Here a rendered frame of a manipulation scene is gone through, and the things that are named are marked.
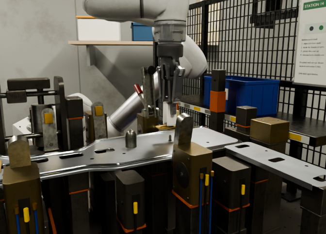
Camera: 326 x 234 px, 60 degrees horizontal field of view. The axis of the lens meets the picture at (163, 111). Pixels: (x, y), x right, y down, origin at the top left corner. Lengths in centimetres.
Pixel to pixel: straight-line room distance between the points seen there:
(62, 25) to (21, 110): 117
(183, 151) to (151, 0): 40
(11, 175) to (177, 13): 54
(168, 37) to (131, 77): 292
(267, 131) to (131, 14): 50
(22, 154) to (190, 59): 91
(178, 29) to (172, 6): 6
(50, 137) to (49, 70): 294
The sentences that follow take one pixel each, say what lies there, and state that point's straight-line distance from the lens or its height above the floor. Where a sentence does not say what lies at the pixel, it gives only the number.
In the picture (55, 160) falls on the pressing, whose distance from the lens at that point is 75.
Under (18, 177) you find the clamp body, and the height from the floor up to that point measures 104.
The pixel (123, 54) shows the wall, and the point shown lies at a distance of 367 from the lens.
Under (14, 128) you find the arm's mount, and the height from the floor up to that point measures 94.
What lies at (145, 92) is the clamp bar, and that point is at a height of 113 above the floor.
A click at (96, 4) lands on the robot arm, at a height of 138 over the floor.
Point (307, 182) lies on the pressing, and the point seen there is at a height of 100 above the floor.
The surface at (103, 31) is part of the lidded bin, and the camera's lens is 303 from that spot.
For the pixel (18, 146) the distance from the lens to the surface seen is 59.
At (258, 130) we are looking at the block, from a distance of 90.
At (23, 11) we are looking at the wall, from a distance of 388.
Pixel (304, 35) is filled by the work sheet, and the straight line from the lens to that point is 118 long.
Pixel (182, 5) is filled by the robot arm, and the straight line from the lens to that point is 79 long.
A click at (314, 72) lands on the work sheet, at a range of 115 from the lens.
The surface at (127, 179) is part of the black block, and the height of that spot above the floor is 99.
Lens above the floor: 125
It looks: 11 degrees down
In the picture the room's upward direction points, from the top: straight up
